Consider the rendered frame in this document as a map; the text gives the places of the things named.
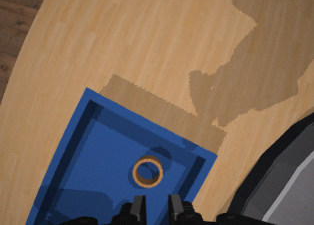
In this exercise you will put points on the grey round turning table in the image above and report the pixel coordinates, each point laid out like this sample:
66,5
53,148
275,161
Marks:
272,179

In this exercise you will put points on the blue crate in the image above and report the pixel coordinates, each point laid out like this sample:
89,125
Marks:
91,172

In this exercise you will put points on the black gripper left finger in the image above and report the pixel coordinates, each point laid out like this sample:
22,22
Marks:
132,214

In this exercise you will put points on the bronze bushing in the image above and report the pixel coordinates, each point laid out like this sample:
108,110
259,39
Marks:
147,183

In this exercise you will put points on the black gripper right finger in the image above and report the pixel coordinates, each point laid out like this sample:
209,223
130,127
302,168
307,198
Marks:
184,214

